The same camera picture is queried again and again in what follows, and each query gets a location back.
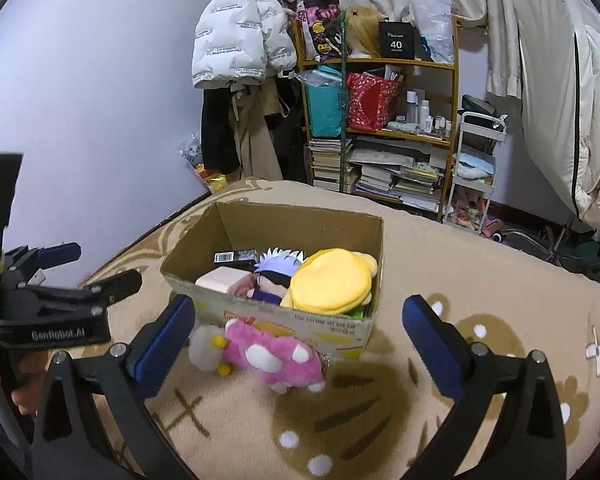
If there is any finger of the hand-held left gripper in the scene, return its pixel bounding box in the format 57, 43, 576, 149
2, 241, 82, 289
19, 269, 143, 314

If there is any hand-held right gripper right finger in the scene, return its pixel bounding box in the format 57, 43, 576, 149
401, 295, 567, 480

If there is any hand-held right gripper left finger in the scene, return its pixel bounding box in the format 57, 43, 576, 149
32, 294, 197, 480

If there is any pink soft block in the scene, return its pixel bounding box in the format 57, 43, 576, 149
195, 266, 253, 295

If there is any cardboard box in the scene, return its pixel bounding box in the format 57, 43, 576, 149
160, 201, 385, 361

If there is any pink plush toy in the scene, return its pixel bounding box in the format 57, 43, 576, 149
187, 320, 327, 395

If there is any small black box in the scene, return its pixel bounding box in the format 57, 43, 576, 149
214, 248, 257, 271

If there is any yellow plush toy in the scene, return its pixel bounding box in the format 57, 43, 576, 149
280, 247, 379, 313

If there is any white-haired plush doll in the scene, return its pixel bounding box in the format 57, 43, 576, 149
240, 246, 308, 306

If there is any person's left hand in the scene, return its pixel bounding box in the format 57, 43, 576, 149
0, 352, 50, 416

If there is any beige floral blanket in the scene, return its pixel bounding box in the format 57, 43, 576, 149
55, 177, 600, 480

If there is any clear plastic bag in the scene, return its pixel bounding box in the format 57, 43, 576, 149
180, 132, 241, 193

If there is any metal stand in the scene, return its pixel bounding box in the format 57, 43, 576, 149
545, 212, 596, 261

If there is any pile of books and papers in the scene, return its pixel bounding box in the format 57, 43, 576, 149
350, 136, 448, 211

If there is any light blue cloth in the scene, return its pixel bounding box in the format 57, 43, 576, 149
455, 150, 496, 181

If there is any black garment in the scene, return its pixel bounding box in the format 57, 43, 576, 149
200, 87, 241, 173
265, 72, 311, 183

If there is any beige coat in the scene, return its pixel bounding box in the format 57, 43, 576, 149
227, 82, 286, 183

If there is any stack of books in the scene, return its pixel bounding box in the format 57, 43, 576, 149
307, 137, 353, 193

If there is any white trolley cart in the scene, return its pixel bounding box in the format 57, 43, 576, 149
442, 110, 508, 233

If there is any group of white bottles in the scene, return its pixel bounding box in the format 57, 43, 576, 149
405, 87, 453, 138

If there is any black bag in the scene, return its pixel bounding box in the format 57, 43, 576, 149
460, 94, 498, 128

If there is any red patterned bag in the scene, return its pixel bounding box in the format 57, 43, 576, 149
346, 71, 401, 132

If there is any green pole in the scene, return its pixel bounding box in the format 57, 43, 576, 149
337, 10, 351, 193

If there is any teal paper bag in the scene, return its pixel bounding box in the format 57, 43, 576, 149
302, 65, 348, 139

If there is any white puffer jacket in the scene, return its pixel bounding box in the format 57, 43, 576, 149
191, 0, 298, 91

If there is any wooden shelf rack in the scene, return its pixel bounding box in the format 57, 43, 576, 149
294, 15, 461, 223

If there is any black square box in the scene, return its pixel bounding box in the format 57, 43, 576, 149
377, 21, 413, 59

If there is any white plastic bag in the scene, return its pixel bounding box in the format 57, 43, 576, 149
409, 0, 455, 65

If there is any blonde wig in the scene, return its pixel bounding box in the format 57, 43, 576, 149
342, 6, 383, 58

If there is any purple printed bag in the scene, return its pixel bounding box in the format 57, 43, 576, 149
296, 0, 343, 58

